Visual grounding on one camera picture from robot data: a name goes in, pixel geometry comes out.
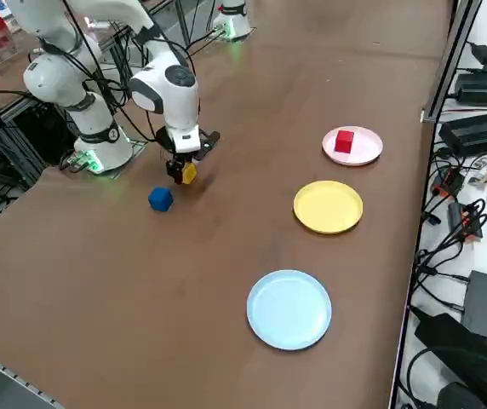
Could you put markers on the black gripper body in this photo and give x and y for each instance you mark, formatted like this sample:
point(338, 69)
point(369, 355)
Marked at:
point(164, 140)

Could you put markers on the yellow cube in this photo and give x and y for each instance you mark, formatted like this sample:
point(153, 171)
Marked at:
point(190, 174)

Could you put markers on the blue cube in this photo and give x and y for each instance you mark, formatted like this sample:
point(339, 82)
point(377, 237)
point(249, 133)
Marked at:
point(160, 199)

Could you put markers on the red cube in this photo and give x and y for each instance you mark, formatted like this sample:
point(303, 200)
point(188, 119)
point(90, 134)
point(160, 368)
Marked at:
point(344, 142)

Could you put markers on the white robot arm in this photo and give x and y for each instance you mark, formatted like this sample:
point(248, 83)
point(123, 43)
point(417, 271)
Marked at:
point(235, 21)
point(56, 72)

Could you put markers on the yellow plate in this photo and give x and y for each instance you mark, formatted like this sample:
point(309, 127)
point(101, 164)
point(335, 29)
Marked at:
point(328, 207)

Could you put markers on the blue plate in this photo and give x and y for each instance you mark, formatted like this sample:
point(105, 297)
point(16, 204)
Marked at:
point(289, 309)

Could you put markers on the white plate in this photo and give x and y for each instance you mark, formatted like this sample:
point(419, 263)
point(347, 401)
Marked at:
point(367, 147)

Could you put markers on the orange black device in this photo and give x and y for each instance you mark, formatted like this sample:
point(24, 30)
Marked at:
point(465, 221)
point(450, 181)

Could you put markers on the small black power adapter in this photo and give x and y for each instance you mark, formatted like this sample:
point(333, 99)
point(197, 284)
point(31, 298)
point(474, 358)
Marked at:
point(484, 53)

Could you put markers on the black bag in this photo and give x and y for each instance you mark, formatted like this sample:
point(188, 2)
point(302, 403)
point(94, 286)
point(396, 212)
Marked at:
point(460, 362)

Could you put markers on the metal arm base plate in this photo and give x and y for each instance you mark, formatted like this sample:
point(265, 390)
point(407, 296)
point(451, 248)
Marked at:
point(245, 36)
point(135, 149)

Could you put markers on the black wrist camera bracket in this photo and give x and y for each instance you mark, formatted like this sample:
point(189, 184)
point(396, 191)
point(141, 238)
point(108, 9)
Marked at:
point(209, 145)

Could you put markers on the aluminium frame post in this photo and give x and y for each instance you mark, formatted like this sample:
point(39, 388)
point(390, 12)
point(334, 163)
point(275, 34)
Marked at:
point(452, 59)

